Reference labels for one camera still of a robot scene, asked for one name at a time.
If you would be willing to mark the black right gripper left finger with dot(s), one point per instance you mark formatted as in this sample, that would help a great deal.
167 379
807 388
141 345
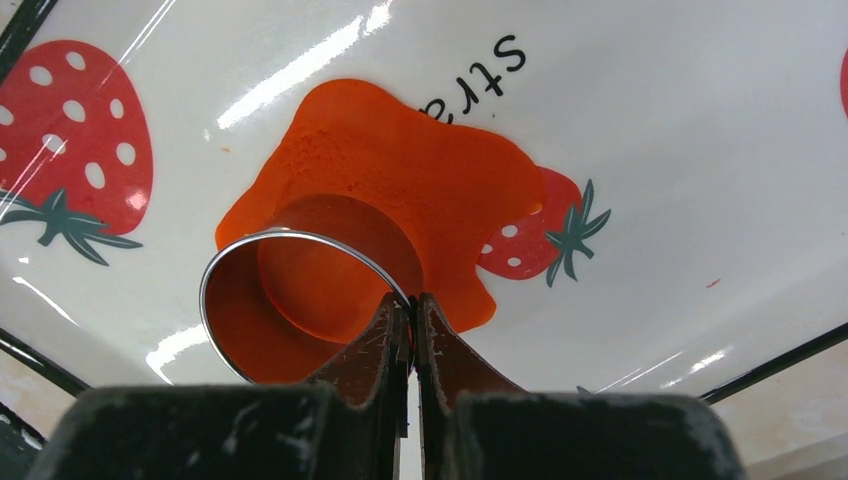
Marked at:
344 421

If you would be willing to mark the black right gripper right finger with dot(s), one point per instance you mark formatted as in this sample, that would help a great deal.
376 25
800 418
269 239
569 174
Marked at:
477 424

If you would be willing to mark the orange dough disc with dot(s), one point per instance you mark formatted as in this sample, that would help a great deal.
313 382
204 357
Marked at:
447 187

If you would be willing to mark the white strawberry enamel tray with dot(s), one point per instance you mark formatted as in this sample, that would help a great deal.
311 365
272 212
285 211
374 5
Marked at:
694 155

